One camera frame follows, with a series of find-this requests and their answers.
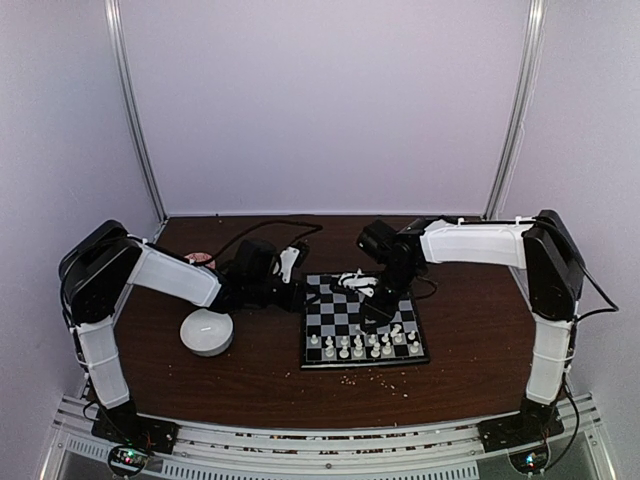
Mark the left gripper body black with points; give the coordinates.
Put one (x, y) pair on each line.
(258, 293)

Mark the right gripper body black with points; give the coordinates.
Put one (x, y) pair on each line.
(389, 307)

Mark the white knight piece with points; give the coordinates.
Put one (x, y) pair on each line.
(397, 333)

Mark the white chess bishop piece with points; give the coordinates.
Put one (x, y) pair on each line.
(375, 350)

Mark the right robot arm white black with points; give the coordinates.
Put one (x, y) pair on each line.
(541, 246)

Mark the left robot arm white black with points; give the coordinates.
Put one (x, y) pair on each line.
(94, 275)

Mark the red patterned small bowl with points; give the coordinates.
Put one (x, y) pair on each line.
(201, 258)

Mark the white ceramic bowl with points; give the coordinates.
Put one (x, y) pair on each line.
(206, 333)

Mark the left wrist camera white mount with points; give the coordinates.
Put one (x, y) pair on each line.
(290, 258)

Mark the aluminium front rail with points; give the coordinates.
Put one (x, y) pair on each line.
(444, 450)

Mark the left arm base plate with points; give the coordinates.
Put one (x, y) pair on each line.
(157, 436)

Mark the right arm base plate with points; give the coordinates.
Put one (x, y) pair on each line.
(515, 430)

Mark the left aluminium frame post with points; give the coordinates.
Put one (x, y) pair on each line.
(118, 42)

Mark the aluminium frame post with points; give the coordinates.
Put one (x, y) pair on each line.
(118, 42)
(524, 93)

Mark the right aluminium frame post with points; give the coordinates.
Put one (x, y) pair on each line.
(524, 93)

